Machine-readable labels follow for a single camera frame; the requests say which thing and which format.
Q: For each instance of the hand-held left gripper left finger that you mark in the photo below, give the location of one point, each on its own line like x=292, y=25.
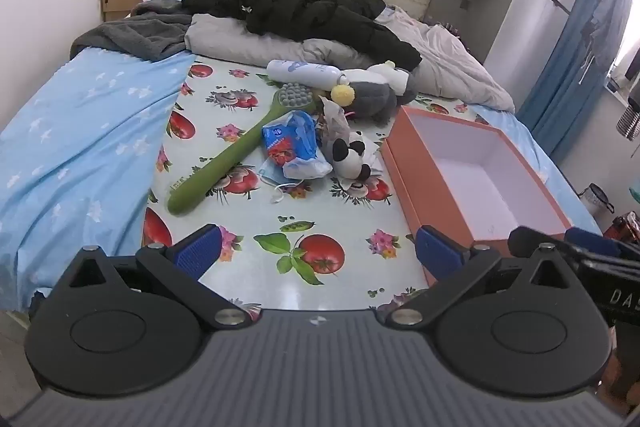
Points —
x=200, y=252

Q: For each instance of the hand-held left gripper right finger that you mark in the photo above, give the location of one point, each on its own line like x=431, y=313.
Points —
x=440, y=252

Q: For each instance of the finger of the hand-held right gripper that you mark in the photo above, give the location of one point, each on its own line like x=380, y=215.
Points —
x=590, y=238
x=525, y=238

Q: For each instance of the orange cardboard box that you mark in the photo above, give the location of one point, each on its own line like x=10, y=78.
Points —
x=400, y=167

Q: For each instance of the blue face mask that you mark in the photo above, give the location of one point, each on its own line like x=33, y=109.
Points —
x=270, y=175

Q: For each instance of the small panda plush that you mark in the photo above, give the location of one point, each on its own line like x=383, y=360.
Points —
x=350, y=157

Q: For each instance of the blue face mask pack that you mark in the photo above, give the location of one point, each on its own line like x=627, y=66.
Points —
x=295, y=142

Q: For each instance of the white waste bin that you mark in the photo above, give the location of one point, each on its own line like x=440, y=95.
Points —
x=595, y=199

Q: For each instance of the red suitcase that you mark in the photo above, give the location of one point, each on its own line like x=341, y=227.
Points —
x=627, y=227

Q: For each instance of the green massage brush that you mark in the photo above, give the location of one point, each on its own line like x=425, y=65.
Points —
x=220, y=162

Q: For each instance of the dark coat striped cuff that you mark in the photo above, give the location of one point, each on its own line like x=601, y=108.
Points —
x=630, y=117

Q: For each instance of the blue curtain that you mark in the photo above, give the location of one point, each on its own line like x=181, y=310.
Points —
x=565, y=72

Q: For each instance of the grey penguin plush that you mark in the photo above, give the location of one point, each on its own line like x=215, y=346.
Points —
x=375, y=97

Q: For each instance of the light blue bedsheet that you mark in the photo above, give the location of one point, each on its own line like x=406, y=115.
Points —
x=75, y=132

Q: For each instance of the grey duvet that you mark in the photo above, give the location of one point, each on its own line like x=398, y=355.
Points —
x=450, y=57

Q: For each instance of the white spray bottle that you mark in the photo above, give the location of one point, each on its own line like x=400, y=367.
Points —
x=305, y=72

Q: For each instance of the grey blue hanging garment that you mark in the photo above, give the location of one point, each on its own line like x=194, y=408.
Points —
x=607, y=22

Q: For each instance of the dark grey blanket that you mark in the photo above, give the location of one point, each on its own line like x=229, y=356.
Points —
x=130, y=34

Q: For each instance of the wooden nightstand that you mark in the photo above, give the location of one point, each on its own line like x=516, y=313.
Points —
x=120, y=2

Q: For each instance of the black jacket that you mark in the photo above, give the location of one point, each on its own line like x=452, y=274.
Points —
x=310, y=12

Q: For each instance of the dark wall switch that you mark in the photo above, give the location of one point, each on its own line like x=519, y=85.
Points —
x=465, y=3

